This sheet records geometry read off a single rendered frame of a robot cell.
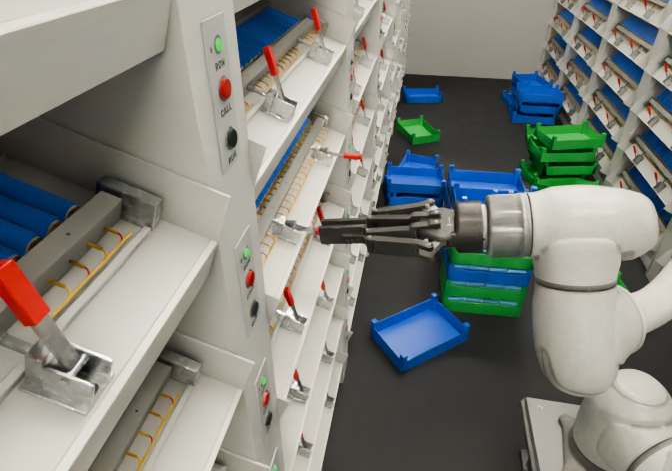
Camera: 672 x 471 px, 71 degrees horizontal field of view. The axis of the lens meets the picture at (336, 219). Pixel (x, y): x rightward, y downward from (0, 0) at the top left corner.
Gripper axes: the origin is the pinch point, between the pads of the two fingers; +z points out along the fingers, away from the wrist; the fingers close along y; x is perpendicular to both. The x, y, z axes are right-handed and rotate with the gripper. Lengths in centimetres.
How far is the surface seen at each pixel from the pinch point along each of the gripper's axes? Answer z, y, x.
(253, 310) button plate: 5.0, -23.4, 5.8
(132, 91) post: 6.2, -27.5, 31.2
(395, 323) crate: 6, 73, -93
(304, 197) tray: 9.2, 11.8, -0.5
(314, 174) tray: 9.3, 20.5, -0.4
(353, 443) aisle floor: 15, 22, -92
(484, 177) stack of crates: -31, 134, -64
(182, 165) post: 4.4, -27.5, 25.1
